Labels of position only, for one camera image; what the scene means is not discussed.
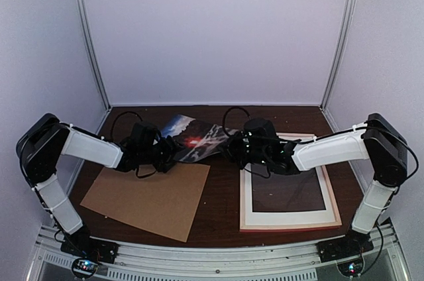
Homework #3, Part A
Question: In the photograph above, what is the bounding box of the circuit board with leds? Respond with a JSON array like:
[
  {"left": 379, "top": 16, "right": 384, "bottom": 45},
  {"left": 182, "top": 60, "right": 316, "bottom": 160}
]
[
  {"left": 71, "top": 258, "right": 99, "bottom": 278},
  {"left": 337, "top": 258, "right": 364, "bottom": 278}
]

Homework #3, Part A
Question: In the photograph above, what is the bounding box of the right circuit board with leds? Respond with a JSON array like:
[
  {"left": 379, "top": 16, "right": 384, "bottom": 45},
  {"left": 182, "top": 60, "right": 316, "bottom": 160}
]
[{"left": 337, "top": 258, "right": 364, "bottom": 278}]

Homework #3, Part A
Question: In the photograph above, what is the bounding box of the pink wooden picture frame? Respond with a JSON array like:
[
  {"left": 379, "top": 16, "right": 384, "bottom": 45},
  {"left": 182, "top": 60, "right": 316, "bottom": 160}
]
[{"left": 238, "top": 132, "right": 343, "bottom": 234}]

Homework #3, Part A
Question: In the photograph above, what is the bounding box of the right aluminium corner post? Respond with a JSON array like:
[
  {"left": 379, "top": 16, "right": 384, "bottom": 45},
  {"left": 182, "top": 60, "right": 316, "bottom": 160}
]
[{"left": 320, "top": 0, "right": 357, "bottom": 111}]

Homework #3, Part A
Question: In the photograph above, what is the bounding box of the right black cable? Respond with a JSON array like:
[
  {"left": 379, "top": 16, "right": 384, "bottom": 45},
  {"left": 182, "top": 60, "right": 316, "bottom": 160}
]
[{"left": 222, "top": 106, "right": 419, "bottom": 262}]

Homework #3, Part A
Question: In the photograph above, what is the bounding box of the left aluminium corner post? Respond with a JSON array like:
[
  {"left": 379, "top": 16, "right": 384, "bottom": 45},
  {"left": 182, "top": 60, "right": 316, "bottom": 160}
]
[{"left": 76, "top": 0, "right": 111, "bottom": 111}]

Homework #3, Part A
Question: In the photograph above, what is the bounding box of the brown backing board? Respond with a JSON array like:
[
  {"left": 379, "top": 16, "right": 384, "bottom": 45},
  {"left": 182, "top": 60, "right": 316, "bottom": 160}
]
[{"left": 80, "top": 163, "right": 210, "bottom": 242}]

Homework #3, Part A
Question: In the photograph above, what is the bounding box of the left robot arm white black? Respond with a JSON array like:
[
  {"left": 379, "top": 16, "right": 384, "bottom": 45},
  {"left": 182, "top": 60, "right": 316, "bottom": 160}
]
[{"left": 15, "top": 113, "right": 183, "bottom": 257}]

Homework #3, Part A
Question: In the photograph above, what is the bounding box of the black cable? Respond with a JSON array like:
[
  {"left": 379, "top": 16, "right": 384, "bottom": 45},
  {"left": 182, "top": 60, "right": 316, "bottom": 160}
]
[
  {"left": 111, "top": 111, "right": 145, "bottom": 142},
  {"left": 222, "top": 106, "right": 419, "bottom": 262}
]

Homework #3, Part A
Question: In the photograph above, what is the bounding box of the aluminium corner post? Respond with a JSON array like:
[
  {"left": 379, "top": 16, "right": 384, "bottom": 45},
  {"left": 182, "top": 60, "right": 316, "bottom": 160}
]
[
  {"left": 76, "top": 0, "right": 111, "bottom": 111},
  {"left": 320, "top": 0, "right": 357, "bottom": 111}
]

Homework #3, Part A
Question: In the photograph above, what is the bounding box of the left black cable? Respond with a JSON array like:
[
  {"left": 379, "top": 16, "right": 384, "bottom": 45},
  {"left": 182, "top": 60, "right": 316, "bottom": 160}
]
[{"left": 111, "top": 111, "right": 145, "bottom": 142}]

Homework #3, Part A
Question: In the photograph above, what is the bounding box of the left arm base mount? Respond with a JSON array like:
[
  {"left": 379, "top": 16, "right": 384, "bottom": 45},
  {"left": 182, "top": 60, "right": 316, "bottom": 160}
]
[{"left": 60, "top": 224, "right": 119, "bottom": 264}]

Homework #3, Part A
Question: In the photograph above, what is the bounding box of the white mat board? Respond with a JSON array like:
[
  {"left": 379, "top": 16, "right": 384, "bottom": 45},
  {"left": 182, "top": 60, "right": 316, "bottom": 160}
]
[{"left": 244, "top": 134, "right": 337, "bottom": 227}]

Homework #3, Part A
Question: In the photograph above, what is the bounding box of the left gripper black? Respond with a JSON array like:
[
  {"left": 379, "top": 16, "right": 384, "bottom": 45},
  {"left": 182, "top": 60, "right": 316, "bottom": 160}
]
[{"left": 139, "top": 135, "right": 186, "bottom": 173}]

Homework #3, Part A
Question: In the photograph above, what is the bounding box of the dalmatian dog photo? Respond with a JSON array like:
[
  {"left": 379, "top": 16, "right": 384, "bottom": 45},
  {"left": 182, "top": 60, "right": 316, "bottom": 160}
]
[{"left": 161, "top": 115, "right": 228, "bottom": 163}]

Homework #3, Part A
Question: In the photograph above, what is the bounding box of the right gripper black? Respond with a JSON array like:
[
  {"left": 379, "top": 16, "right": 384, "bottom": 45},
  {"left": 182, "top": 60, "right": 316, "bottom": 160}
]
[{"left": 217, "top": 131, "right": 269, "bottom": 170}]

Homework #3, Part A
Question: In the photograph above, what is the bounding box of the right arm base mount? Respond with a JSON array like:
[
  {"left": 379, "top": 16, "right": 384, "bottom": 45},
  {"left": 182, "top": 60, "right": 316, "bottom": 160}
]
[{"left": 317, "top": 231, "right": 374, "bottom": 262}]

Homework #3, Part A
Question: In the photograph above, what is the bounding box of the left circuit board with leds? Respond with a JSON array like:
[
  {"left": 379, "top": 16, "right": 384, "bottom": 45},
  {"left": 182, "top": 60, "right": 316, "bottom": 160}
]
[{"left": 71, "top": 258, "right": 99, "bottom": 278}]

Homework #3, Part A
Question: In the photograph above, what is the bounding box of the clear acrylic sheet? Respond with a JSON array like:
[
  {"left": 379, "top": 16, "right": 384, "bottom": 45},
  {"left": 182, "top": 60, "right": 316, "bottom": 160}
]
[{"left": 251, "top": 165, "right": 326, "bottom": 213}]

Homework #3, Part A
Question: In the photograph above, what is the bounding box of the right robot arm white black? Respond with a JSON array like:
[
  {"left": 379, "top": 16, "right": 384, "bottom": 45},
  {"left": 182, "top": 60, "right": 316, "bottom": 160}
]
[{"left": 219, "top": 113, "right": 412, "bottom": 256}]

